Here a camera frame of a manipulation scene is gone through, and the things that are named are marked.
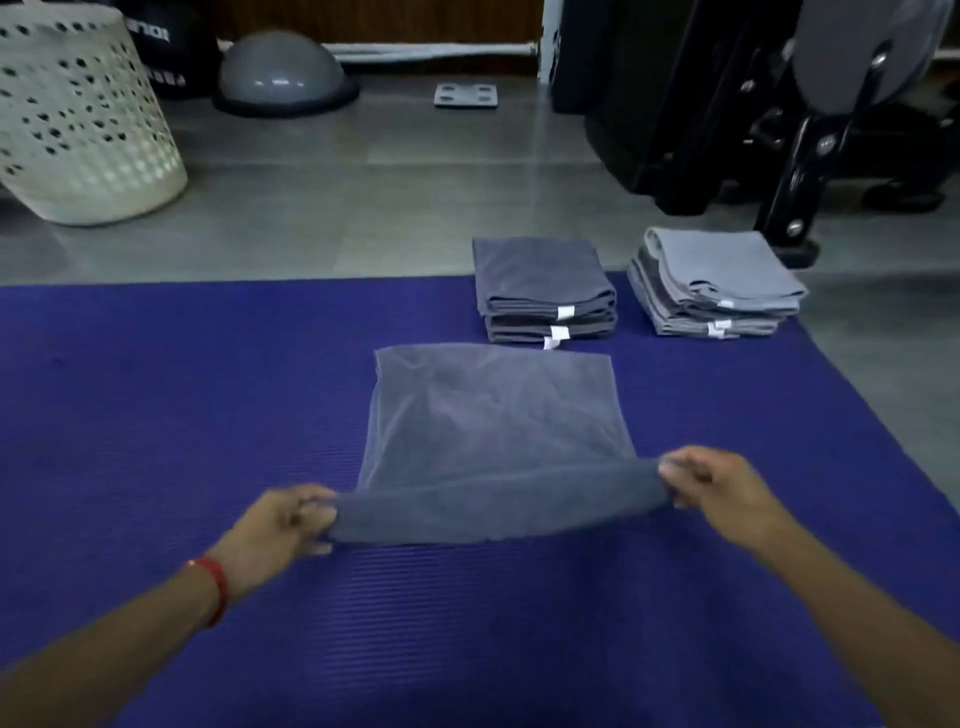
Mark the person's left hand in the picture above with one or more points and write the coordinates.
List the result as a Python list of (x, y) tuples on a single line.
[(270, 532)]

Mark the person's right hand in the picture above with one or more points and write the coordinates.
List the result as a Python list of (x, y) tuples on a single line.
[(727, 495)]

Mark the purple ribbed mat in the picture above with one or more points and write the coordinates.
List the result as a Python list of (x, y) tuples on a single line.
[(150, 375)]

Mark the person's left forearm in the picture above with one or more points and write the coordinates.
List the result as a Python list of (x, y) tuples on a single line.
[(97, 660)]

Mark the person's right forearm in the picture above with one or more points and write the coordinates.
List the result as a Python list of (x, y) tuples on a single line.
[(870, 622)]

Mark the black weight stack machine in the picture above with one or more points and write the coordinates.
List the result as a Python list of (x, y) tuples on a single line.
[(675, 97)]

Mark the white perforated laundry basket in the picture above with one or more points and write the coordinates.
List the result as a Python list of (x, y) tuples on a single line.
[(82, 135)]

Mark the grey balance dome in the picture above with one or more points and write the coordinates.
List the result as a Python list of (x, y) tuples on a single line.
[(281, 71)]

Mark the white bathroom scale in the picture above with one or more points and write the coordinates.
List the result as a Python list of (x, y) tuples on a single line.
[(466, 95)]

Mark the black medicine ball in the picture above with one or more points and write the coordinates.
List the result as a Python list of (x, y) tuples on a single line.
[(172, 45)]

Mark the white upright post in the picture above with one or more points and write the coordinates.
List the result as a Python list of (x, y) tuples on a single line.
[(549, 37)]

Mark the white wall pipe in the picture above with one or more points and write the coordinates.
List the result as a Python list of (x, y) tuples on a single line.
[(427, 51)]

